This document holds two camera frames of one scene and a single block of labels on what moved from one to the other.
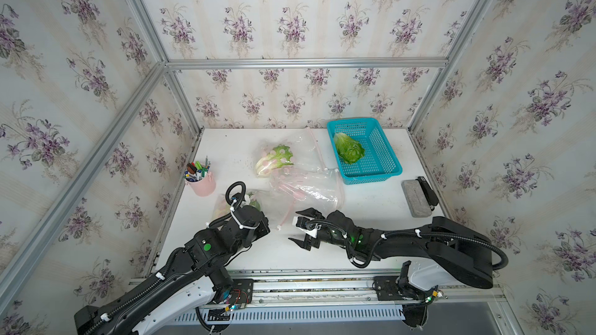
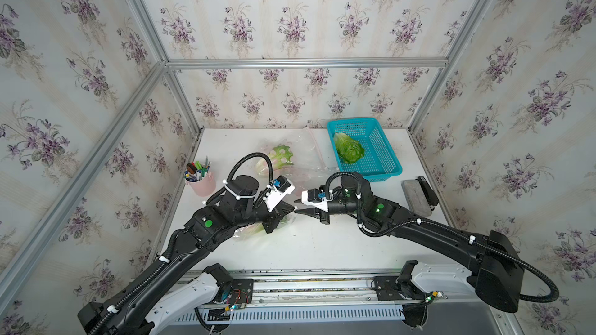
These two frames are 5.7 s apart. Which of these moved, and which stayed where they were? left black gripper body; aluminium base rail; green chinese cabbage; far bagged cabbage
Moved: left black gripper body
Stayed: green chinese cabbage; far bagged cabbage; aluminium base rail
